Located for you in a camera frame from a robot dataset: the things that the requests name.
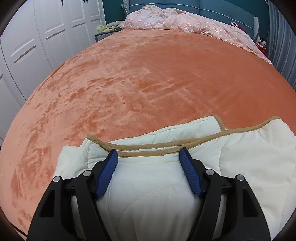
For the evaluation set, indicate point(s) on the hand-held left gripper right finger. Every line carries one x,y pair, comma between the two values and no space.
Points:
192,173

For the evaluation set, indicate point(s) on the cream quilted jacket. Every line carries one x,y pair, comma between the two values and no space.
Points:
242,166

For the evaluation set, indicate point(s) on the red dressed plush dolls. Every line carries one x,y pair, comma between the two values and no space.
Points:
260,45

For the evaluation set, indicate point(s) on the grey blue curtain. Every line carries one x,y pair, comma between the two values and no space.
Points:
283,41

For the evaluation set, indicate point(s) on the white panelled wardrobe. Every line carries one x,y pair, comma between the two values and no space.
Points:
34,41

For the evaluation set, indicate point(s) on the pink embroidered quilt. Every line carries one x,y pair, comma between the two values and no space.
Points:
185,22

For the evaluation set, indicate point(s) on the grey nightstand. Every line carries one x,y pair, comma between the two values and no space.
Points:
103,36

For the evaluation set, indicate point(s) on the beige crumpled cloth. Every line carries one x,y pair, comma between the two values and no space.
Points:
112,26

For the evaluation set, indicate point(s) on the orange plush blanket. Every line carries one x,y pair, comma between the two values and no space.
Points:
138,81

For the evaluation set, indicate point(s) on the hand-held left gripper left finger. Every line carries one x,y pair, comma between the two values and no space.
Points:
106,173

